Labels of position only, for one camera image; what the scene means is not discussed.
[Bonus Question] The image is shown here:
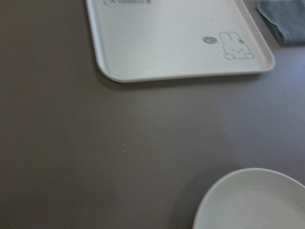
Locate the white round plate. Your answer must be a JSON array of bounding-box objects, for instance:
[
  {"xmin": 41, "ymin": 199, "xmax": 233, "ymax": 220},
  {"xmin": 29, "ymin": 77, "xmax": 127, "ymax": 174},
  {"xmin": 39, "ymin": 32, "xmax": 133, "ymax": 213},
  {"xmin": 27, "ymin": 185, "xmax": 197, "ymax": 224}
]
[{"xmin": 192, "ymin": 168, "xmax": 305, "ymax": 229}]

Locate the cream rabbit tray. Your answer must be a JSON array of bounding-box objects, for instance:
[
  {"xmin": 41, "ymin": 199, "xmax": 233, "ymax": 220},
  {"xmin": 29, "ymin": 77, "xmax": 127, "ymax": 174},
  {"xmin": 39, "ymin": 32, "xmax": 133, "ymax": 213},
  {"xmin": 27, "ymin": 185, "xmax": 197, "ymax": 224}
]
[{"xmin": 86, "ymin": 0, "xmax": 275, "ymax": 83}]

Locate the folded grey cloth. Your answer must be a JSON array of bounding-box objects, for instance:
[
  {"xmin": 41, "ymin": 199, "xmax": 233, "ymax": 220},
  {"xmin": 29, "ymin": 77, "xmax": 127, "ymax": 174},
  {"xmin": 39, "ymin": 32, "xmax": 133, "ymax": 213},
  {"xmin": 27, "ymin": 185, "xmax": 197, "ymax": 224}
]
[{"xmin": 256, "ymin": 0, "xmax": 305, "ymax": 45}]

